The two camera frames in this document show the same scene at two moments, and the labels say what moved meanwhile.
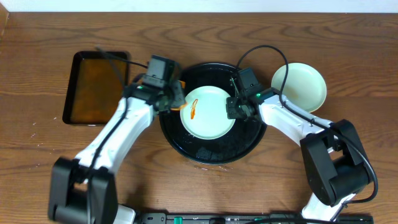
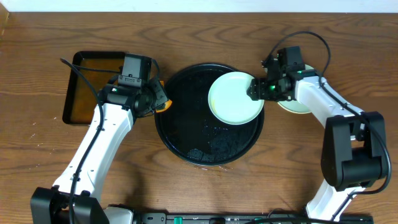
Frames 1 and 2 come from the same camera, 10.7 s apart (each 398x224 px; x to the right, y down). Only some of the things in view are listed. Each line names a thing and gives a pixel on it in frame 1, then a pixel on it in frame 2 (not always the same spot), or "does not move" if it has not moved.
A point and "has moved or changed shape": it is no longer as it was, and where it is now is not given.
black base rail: [163, 218] does not move
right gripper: [232, 113] to [258, 86]
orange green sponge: [178, 94] has moved or changed shape
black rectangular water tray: [95, 84] does not move
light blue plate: [205, 115] has moved or changed shape
